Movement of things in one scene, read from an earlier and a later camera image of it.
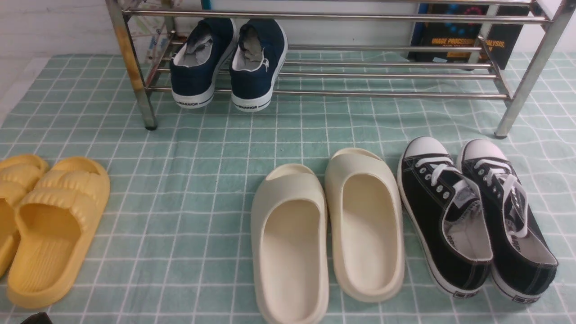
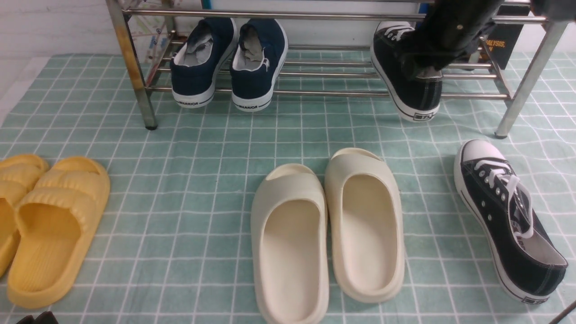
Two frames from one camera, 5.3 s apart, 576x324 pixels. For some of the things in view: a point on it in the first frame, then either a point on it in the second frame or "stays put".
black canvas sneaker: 524,259 stays put
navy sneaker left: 194,67 stays put
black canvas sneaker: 447,209 -> 416,95
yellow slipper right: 54,219 stays put
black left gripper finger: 39,318 -> 47,317
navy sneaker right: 262,51 stays put
